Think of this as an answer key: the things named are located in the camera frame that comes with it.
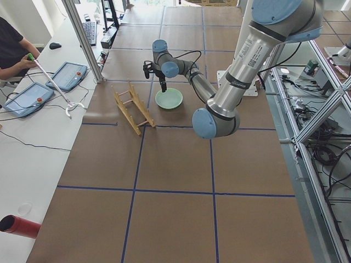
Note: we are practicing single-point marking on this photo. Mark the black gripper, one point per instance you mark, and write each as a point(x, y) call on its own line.
point(160, 76)

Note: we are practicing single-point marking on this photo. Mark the light green plate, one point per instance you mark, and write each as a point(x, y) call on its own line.
point(170, 99)

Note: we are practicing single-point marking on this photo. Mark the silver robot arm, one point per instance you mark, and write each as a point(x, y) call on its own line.
point(266, 24)

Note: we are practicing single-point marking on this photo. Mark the wooden dish rack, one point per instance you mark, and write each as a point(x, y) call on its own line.
point(128, 102)

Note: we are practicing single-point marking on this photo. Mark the person's hand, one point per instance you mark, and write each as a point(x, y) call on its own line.
point(25, 62)

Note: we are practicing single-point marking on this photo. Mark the black keyboard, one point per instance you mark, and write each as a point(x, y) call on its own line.
point(90, 29)

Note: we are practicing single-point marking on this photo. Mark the far blue teach pendant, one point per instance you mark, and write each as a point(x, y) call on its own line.
point(69, 75)

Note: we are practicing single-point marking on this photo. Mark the blue teach pendant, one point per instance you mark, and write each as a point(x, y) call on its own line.
point(69, 75)
point(29, 100)

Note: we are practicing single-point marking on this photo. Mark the metal reacher grabber stick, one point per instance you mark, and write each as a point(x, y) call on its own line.
point(70, 104)

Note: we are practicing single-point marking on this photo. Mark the black computer mouse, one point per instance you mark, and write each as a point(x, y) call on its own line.
point(54, 45)

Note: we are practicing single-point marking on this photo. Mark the near blue teach pendant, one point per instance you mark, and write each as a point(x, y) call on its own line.
point(29, 100)

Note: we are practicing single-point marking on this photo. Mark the person in black shirt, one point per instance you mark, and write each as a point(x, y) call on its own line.
point(14, 46)

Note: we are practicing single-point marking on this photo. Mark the grey electronic box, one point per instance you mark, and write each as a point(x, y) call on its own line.
point(322, 83)

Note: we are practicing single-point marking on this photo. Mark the red cylinder tube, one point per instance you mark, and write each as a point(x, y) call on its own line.
point(19, 226)

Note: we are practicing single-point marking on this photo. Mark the aluminium frame post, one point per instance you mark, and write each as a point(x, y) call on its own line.
point(83, 40)

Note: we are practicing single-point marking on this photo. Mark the aluminium frame rail right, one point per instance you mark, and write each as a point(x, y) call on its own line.
point(314, 131)

